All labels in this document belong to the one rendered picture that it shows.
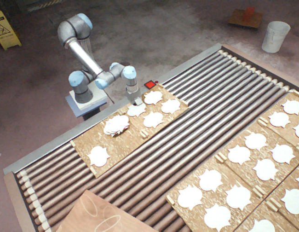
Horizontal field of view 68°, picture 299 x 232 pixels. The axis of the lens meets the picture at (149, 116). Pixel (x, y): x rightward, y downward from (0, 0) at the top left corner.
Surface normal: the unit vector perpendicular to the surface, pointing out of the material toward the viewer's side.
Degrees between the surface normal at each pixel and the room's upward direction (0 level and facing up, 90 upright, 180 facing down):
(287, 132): 0
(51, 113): 0
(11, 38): 78
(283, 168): 0
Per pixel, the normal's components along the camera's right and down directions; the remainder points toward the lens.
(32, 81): -0.07, -0.62
